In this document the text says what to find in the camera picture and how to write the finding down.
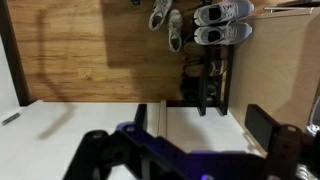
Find silver cabinet handle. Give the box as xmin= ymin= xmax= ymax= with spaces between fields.
xmin=263 ymin=5 xmax=315 ymax=15

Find blue grey sneaker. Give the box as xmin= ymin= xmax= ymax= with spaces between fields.
xmin=193 ymin=21 xmax=253 ymax=46
xmin=193 ymin=0 xmax=255 ymax=27

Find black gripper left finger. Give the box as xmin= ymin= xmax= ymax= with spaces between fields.
xmin=63 ymin=103 xmax=201 ymax=180

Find black shoe rack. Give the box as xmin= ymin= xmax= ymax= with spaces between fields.
xmin=181 ymin=44 xmax=234 ymax=117

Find brown shoe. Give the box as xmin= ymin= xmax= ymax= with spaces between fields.
xmin=183 ymin=43 xmax=208 ymax=78

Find beige base cabinet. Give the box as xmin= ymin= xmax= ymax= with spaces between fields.
xmin=228 ymin=9 xmax=320 ymax=134

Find silver door hinge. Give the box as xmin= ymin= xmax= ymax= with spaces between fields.
xmin=1 ymin=112 xmax=22 ymax=126

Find white grey sneaker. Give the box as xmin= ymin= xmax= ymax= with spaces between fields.
xmin=148 ymin=0 xmax=174 ymax=32
xmin=167 ymin=8 xmax=185 ymax=53

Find white door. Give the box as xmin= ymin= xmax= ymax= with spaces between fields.
xmin=0 ymin=99 xmax=162 ymax=180

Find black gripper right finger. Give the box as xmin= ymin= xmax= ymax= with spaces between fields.
xmin=244 ymin=103 xmax=320 ymax=180

